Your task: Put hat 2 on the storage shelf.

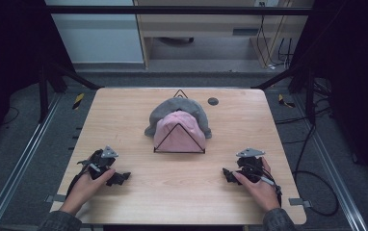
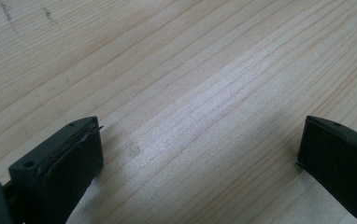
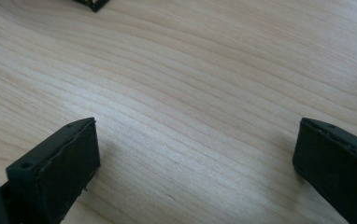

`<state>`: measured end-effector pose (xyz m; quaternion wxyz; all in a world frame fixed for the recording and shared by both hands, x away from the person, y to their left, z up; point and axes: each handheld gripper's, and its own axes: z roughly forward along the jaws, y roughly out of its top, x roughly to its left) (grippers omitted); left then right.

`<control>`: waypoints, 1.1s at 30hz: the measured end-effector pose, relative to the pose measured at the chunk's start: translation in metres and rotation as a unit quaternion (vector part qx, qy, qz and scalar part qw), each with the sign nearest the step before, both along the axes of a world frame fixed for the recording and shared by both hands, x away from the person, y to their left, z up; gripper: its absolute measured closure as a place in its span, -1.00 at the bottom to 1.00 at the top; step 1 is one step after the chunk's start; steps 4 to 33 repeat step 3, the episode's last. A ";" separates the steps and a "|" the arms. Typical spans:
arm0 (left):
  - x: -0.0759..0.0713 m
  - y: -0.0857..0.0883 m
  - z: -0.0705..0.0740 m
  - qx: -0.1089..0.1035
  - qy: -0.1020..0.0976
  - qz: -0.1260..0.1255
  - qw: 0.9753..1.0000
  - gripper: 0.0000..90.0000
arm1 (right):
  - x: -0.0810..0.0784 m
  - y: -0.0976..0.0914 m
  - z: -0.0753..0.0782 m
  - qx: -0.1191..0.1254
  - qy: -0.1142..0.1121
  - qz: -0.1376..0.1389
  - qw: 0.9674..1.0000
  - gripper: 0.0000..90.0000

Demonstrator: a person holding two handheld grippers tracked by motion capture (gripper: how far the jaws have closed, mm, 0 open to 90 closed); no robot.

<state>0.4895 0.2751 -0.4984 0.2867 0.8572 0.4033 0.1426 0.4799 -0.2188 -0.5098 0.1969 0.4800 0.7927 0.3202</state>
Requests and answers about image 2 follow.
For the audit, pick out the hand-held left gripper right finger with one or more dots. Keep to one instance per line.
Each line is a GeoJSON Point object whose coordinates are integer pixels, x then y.
{"type": "Point", "coordinates": [341, 161]}

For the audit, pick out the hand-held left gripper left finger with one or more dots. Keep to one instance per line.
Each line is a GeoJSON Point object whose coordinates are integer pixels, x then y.
{"type": "Point", "coordinates": [64, 165]}

